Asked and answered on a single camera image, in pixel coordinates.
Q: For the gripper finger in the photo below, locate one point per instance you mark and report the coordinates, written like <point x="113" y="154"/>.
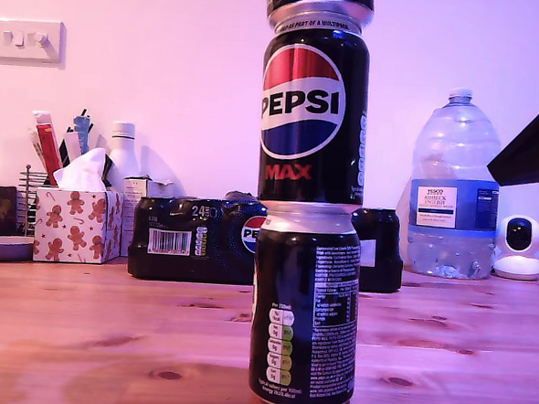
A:
<point x="538" y="150"/>

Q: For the shrink-wrapped Pepsi can multipack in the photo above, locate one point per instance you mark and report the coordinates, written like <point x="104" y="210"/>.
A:
<point x="179" y="260"/>

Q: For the large clear water bottle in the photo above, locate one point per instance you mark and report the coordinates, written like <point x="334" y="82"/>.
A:
<point x="451" y="222"/>

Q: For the white torn cardboard box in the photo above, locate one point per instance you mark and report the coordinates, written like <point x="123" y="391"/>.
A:
<point x="160" y="190"/>

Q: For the white printed carton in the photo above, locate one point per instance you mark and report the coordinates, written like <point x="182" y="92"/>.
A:
<point x="135" y="189"/>

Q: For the white insulated bottle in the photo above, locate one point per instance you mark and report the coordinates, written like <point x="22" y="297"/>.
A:
<point x="122" y="156"/>

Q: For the white tissue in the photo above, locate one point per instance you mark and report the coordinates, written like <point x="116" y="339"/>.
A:
<point x="81" y="172"/>

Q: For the blue white packet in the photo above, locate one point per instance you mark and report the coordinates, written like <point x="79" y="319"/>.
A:
<point x="80" y="131"/>

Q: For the black white stick packet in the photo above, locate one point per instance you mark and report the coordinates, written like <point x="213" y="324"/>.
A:
<point x="70" y="146"/>

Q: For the gingerbread print tissue box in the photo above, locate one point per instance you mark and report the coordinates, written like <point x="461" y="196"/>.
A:
<point x="75" y="231"/>

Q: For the pale stick packet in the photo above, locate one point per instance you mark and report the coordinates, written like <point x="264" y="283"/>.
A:
<point x="35" y="144"/>

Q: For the grey plate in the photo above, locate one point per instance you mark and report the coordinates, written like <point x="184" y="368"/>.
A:
<point x="1" y="249"/>

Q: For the small white round camera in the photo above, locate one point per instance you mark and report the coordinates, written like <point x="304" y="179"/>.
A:
<point x="518" y="254"/>

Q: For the white light switch plate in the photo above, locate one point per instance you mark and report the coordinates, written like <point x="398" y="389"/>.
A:
<point x="27" y="43"/>

